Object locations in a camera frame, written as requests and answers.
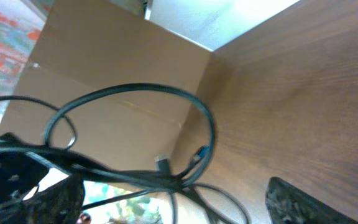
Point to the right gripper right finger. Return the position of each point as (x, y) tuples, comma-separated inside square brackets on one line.
[(287, 204)]

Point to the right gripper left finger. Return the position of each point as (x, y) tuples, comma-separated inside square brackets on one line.
[(60, 203)]

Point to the brown cardboard side panel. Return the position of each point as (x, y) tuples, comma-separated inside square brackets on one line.
[(123, 88)]

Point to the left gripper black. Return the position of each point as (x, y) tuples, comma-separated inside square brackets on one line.
[(19, 174)]

